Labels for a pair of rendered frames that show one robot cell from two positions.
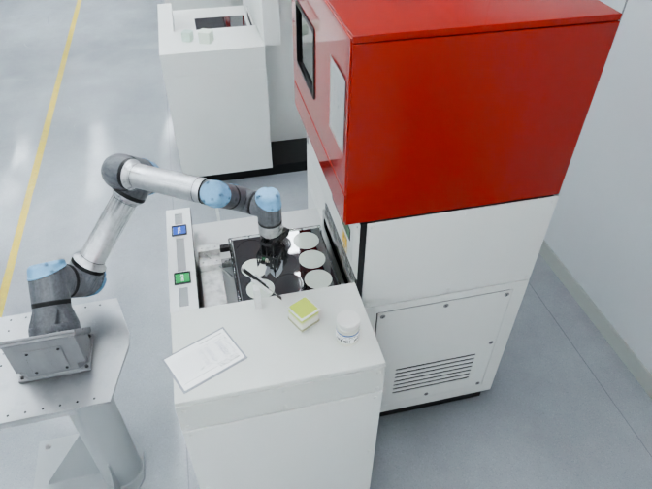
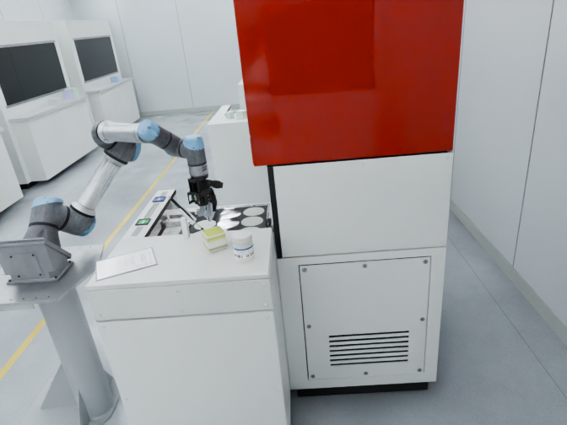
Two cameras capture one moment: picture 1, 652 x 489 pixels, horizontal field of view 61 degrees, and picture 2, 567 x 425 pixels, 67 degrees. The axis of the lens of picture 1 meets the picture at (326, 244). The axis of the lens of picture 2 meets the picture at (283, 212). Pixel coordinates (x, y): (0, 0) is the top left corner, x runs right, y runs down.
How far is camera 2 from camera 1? 0.87 m
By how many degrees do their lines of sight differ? 22
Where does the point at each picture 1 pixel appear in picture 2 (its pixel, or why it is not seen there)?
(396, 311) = (316, 266)
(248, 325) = (172, 247)
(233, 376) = (139, 274)
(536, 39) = not seen: outside the picture
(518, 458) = not seen: outside the picture
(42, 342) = (22, 247)
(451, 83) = (321, 33)
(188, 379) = (105, 273)
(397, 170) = (289, 114)
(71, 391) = (36, 292)
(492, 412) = (438, 406)
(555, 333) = (518, 346)
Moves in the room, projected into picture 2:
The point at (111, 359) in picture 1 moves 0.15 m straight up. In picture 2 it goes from (75, 276) to (65, 244)
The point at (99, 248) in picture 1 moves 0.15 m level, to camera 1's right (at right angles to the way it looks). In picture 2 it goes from (88, 195) to (117, 196)
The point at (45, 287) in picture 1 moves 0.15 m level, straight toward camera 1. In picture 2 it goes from (39, 212) to (34, 225)
